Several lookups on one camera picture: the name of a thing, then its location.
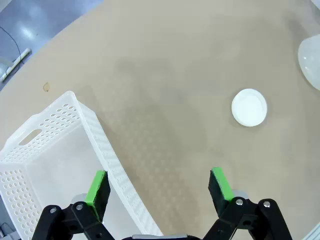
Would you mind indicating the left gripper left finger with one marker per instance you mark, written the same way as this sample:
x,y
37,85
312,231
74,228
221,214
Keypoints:
x,y
96,200

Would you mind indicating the white round cap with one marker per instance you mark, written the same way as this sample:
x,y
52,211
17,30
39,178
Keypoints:
x,y
248,107

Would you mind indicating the translucent conical flask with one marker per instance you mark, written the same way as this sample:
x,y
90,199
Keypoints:
x,y
311,62

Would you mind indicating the white floor bar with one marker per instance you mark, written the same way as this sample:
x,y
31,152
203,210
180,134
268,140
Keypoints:
x,y
16,62

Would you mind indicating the white perforated plastic basket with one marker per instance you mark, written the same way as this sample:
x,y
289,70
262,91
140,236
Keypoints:
x,y
50,160

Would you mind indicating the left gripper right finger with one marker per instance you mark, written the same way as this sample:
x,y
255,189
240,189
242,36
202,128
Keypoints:
x,y
221,195

